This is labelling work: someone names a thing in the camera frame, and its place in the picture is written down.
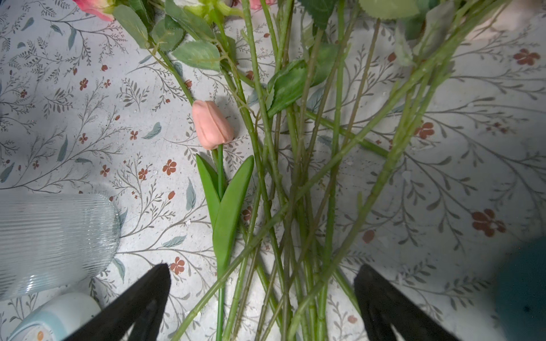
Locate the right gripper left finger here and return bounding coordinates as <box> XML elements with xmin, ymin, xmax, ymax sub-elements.
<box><xmin>66</xmin><ymin>264</ymin><xmax>171</xmax><ymax>340</ymax></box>

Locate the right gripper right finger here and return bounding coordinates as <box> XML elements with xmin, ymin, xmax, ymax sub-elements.
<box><xmin>354</xmin><ymin>264</ymin><xmax>456</xmax><ymax>340</ymax></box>

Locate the clear ribbed glass vase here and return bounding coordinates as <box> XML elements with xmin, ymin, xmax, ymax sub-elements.
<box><xmin>1</xmin><ymin>194</ymin><xmax>121</xmax><ymax>301</ymax></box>

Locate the pink tulip stem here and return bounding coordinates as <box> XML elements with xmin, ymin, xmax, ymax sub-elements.
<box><xmin>191</xmin><ymin>99</ymin><xmax>255</xmax><ymax>341</ymax></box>

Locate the teal ceramic vase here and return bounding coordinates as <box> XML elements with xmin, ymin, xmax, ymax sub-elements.
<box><xmin>495</xmin><ymin>237</ymin><xmax>545</xmax><ymax>340</ymax></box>

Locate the pile of artificial flowers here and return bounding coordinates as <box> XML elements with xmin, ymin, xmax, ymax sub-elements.
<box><xmin>77</xmin><ymin>1</ymin><xmax>508</xmax><ymax>340</ymax></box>

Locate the small round alarm clock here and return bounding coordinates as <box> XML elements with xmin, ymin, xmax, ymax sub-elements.
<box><xmin>8</xmin><ymin>293</ymin><xmax>101</xmax><ymax>340</ymax></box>

